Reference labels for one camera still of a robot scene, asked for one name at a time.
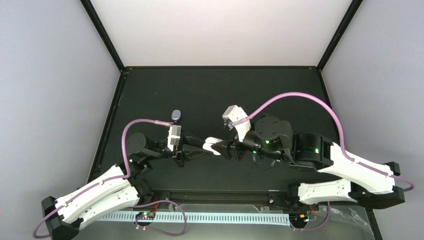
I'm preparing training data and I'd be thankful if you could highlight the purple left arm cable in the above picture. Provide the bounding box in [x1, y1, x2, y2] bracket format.
[32, 118, 174, 239]

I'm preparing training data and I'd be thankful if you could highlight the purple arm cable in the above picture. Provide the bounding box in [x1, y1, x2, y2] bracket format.
[32, 118, 174, 239]
[233, 92, 416, 192]

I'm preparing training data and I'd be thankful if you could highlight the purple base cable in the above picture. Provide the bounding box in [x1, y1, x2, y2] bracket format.
[134, 199, 188, 237]
[289, 202, 332, 232]

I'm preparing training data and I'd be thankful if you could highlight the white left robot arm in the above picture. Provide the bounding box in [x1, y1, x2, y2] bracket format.
[41, 132, 220, 240]

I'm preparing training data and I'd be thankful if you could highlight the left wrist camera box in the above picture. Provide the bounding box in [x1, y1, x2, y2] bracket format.
[167, 125, 182, 152]

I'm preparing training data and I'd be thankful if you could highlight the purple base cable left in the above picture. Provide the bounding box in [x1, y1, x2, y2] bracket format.
[134, 199, 188, 237]

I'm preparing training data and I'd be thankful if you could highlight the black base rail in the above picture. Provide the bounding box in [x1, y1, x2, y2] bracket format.
[151, 189, 317, 214]

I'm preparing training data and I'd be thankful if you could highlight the white earbud charging case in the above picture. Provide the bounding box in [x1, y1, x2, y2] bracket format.
[202, 136, 223, 156]

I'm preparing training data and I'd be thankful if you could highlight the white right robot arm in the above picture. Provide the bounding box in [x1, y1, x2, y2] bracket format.
[203, 115, 405, 210]

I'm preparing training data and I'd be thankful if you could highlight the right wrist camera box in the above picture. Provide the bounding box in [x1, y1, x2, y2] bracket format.
[222, 105, 252, 143]

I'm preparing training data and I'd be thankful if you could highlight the purple earbud charging case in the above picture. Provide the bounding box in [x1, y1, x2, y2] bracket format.
[171, 109, 182, 122]

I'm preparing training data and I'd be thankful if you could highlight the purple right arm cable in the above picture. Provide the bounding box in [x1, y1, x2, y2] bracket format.
[233, 92, 416, 192]

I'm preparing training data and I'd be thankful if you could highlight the white slotted cable duct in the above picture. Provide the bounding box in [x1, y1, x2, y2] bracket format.
[98, 211, 290, 226]

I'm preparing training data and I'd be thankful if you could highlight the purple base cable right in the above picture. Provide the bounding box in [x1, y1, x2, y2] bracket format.
[289, 202, 332, 232]

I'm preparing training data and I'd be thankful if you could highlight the black enclosure frame post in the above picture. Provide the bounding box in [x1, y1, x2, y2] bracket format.
[80, 0, 125, 72]

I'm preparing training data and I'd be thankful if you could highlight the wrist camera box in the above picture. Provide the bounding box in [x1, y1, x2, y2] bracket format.
[167, 125, 182, 152]
[222, 105, 252, 143]

